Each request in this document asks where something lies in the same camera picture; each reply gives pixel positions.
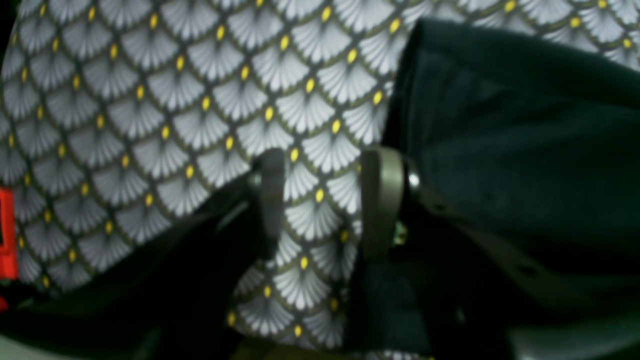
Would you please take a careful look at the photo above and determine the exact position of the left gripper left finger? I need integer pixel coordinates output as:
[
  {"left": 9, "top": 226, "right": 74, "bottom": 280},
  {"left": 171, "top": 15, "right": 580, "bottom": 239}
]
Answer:
[{"left": 247, "top": 148, "right": 286, "bottom": 261}]

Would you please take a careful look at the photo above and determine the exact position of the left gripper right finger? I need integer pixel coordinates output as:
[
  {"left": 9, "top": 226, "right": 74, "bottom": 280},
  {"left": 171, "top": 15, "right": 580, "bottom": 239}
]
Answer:
[{"left": 359, "top": 146, "right": 405, "bottom": 261}]

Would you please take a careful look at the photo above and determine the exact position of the dark navy T-shirt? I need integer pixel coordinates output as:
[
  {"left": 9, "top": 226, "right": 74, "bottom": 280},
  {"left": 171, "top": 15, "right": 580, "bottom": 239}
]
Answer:
[{"left": 350, "top": 18, "right": 639, "bottom": 360}]

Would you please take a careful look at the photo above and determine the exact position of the fan-patterned grey tablecloth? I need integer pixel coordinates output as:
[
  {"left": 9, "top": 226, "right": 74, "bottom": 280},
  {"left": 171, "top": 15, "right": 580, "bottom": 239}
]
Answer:
[{"left": 1, "top": 0, "right": 639, "bottom": 351}]

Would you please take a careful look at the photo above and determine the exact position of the red table clamp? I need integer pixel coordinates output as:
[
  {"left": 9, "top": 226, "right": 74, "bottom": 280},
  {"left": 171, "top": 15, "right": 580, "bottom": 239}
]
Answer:
[{"left": 0, "top": 187, "right": 19, "bottom": 284}]

